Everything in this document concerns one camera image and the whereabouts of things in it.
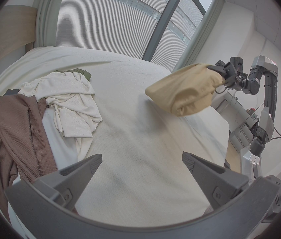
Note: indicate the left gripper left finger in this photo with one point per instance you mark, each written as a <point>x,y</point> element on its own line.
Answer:
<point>65,183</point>

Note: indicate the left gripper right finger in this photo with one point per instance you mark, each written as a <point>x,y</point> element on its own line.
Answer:
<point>215,183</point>

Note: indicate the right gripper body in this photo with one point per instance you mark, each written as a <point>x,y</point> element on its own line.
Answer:
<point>234,80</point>

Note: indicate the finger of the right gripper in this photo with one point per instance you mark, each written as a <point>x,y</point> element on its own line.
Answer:
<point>215,68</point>

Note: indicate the yellow shorts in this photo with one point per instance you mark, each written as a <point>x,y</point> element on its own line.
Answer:
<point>187,88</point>

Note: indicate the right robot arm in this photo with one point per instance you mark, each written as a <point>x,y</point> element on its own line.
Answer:
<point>267,122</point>

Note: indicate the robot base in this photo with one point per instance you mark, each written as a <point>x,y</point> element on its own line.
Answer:
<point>235,106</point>

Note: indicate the bed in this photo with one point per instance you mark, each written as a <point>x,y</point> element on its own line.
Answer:
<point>143,133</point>

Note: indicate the brown garment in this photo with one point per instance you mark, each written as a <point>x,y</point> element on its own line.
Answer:
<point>13,133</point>

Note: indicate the cream white garment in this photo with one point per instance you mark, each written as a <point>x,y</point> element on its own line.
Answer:
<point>75,101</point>

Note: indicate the dark grey garment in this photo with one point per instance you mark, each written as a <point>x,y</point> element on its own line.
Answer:
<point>11,92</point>

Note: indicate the olive green garment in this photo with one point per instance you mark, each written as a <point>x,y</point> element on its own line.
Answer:
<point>84,73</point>

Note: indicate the window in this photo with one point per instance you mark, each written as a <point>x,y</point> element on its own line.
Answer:
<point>110,19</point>

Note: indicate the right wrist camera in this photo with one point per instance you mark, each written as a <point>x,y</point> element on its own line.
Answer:
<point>236,62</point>

